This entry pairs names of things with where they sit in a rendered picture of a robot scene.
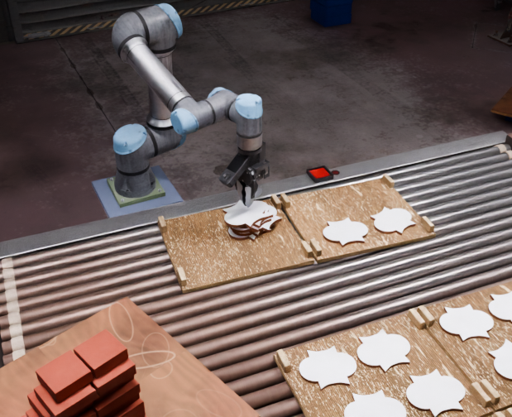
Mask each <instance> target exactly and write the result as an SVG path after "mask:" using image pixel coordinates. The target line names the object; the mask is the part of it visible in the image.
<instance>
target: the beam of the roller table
mask: <svg viewBox="0 0 512 417"><path fill-rule="evenodd" d="M507 135H508V134H507V133H506V132H504V131H499V132H492V133H488V134H485V135H480V136H477V137H470V138H466V139H462V140H458V141H451V142H448V143H443V144H440V145H436V146H429V147H425V148H421V149H418V150H413V151H406V152H403V153H399V154H395V155H391V156H384V157H381V158H376V159H373V160H368V161H362V162H358V163H354V164H350V165H344V166H339V167H336V168H332V169H329V170H330V171H331V172H332V171H333V170H338V171H339V172H340V174H339V175H334V179H333V180H327V181H323V182H319V183H314V182H313V180H312V179H311V178H310V177H309V176H308V175H307V174H306V175H299V176H295V177H291V178H287V179H283V180H277V181H272V182H269V183H264V184H261V185H258V188H262V192H261V194H260V195H259V196H258V197H257V198H255V199H254V201H262V200H265V199H270V197H271V195H272V194H275V195H276V196H277V197H279V196H280V194H283V193H285V194H293V193H297V192H300V191H305V190H308V189H315V188H318V187H322V186H326V185H332V184H336V183H340V182H343V181H348V180H354V179H358V178H361V177H365V176H369V175H375V174H379V173H383V172H386V171H390V170H397V169H400V168H405V167H408V166H412V165H418V164H422V163H426V162H430V161H436V160H440V159H443V158H448V157H451V156H458V155H461V154H465V153H469V152H473V151H479V150H483V149H486V148H491V147H494V146H497V145H500V144H502V145H504V144H505V139H506V136H507ZM239 200H241V199H240V197H239V195H238V192H237V190H236V189H235V190H232V191H228V192H224V193H220V194H213V195H209V196H205V197H202V198H197V199H191V200H187V201H183V202H179V203H176V204H169V205H165V206H161V207H157V208H150V209H147V210H142V211H139V212H135V213H128V214H124V215H120V216H116V217H112V218H105V219H102V220H98V221H94V222H90V223H83V224H80V225H75V226H72V227H67V228H61V229H57V230H53V231H49V232H43V233H38V234H35V235H30V236H27V237H20V238H16V239H12V240H8V241H5V242H0V261H1V260H2V259H6V258H9V257H11V258H14V257H18V256H25V255H28V254H32V253H36V252H43V251H46V250H50V249H54V248H57V247H64V246H68V245H71V244H75V243H79V242H86V241H89V240H93V239H97V238H101V237H107V236H111V235H114V234H119V233H122V232H129V231H132V230H136V229H140V228H146V227H150V226H154V225H157V224H158V217H159V216H163V217H164V220H166V219H170V218H178V217H183V216H187V215H191V214H196V213H203V212H207V211H212V210H216V209H224V208H228V207H232V206H234V205H236V204H237V203H238V201H239Z"/></svg>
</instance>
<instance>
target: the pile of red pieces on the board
mask: <svg viewBox="0 0 512 417"><path fill-rule="evenodd" d="M135 374H136V365H135V363H134V362H133V361H132V360H131V359H130V358H129V357H128V352H127V348H126V347H125V346H124V345H123V344H122V343H120V342H119V341H118V340H117V339H116V338H115V337H114V336H113V335H112V334H111V333H110V332H108V331H107V330H106V329H104V330H103V331H102V332H100V333H98V334H96V335H94V336H93V337H91V338H90V339H88V340H86V341H85V342H83V343H81V344H80V345H78V346H77V347H75V348H74V353H73V352H72V351H71V350H69V351H68V352H66V353H64V354H62V355H61V356H59V357H57V358H56V359H54V360H53V361H51V362H49V363H47V364H45V365H44V366H43V367H41V368H39V369H37V370H36V375H37V379H38V381H39V382H40V383H41V384H40V385H39V386H37V387H35V388H34V391H33V392H32V393H30V394H28V395H27V398H28V400H29V403H30V405H31V406H32V408H30V409H29V410H28V411H26V414H25V415H23V416H22V417H146V413H145V406H144V401H143V400H142V399H141V398H140V395H139V393H140V392H141V388H140V383H139V382H138V381H137V380H136V379H135V378H134V375H135Z"/></svg>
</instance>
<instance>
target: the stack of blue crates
mask: <svg viewBox="0 0 512 417"><path fill-rule="evenodd" d="M310 9H311V18H312V19H313V20H315V21H316V22H317V23H319V24H320V25H322V26H324V27H327V26H337V25H342V24H347V23H351V19H352V14H351V12H352V0H310Z"/></svg>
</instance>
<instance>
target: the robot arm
mask: <svg viewBox="0 0 512 417"><path fill-rule="evenodd" d="M182 33H183V26H182V22H181V20H180V18H179V15H178V13H177V11H176V10H175V9H174V8H173V7H172V6H171V5H169V4H167V3H162V4H155V5H153V6H150V7H145V8H142V9H139V10H135V11H133V12H126V13H124V14H123V15H121V16H120V17H119V18H118V19H117V20H116V22H115V24H114V26H113V29H112V44H113V47H114V50H115V51H116V53H117V55H118V56H119V57H120V58H121V60H122V61H123V62H125V63H128V64H130V65H131V66H132V68H133V69H134V70H135V71H136V72H137V73H138V74H139V75H140V76H141V78H142V79H143V80H144V81H145V82H146V84H147V85H148V92H149V103H150V113H148V115H147V116H146V125H145V126H142V125H139V124H133V125H131V124H128V125H126V126H123V127H121V128H119V129H118V130H117V131H116V132H115V134H114V136H113V150H114V152H115V158H116V164H117V173H116V177H115V180H114V186H115V190H116V192H117V193H118V194H120V195H121V196H123V197H126V198H132V199H134V198H140V197H144V196H147V195H148V194H150V193H151V192H153V191H154V189H155V188H156V178H155V176H154V174H153V172H152V170H151V168H150V163H149V159H150V158H153V157H155V156H158V155H160V154H163V153H165V152H167V151H171V150H174V149H176V148H177V147H179V146H181V145H183V144H184V142H185V139H186V135H187V134H190V133H192V132H196V131H197V130H199V129H202V128H204V127H207V126H209V125H212V124H214V123H216V122H220V121H222V120H224V119H228V120H230V121H232V122H234V123H236V124H237V150H238V153H237V154H236V156H235V157H234V158H233V160H232V161H231V163H230V164H229V165H228V167H227V168H226V169H225V171H224V172H223V173H222V174H221V175H220V177H219V180H220V181H221V183H222V184H224V185H226V186H227V187H229V188H231V187H233V186H234V185H235V186H236V190H237V192H238V195H239V197H240V199H241V201H242V203H243V204H244V206H247V207H248V208H249V207H250V206H251V205H252V203H253V201H254V199H255V198H257V197H258V196H259V195H260V194H261V192H262V188H258V184H257V182H256V181H257V180H261V179H262V178H263V175H264V179H265V178H267V177H269V176H270V162H269V161H267V160H266V143H265V142H263V141H262V114H263V108H262V101H261V98H260V97H259V96H258V95H256V94H251V93H244V94H241V95H239V96H238V95H236V94H234V93H233V92H232V91H230V90H228V89H224V88H216V89H214V90H213V91H212V92H211V93H210V94H209V96H208V98H206V99H204V100H201V101H199V102H196V101H195V100H194V99H193V98H192V97H191V95H190V94H189V93H188V92H187V91H186V90H185V89H184V87H183V86H182V85H181V84H180V83H179V81H178V80H177V79H176V78H175V77H174V76H173V70H172V54H171V52H172V51H174V50H175V47H176V43H175V39H178V38H180V37H181V35H182ZM263 162H266V163H265V164H264V163H263ZM266 167H268V174H266V175H265V173H266Z"/></svg>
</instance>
